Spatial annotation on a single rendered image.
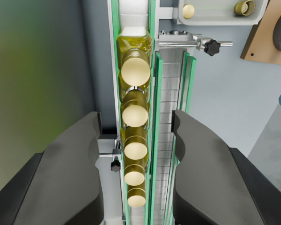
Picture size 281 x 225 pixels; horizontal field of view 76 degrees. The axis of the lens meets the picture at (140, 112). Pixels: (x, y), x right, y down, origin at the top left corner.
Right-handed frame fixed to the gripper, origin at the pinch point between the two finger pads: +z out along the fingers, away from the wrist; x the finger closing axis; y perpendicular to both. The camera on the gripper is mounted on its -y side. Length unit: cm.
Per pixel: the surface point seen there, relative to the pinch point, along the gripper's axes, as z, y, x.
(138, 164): 10.7, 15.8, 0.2
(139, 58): 9.1, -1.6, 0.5
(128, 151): 9.0, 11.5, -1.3
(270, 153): 125, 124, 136
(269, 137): 125, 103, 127
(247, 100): 50, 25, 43
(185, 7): 43.9, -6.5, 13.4
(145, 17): 37.3, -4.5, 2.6
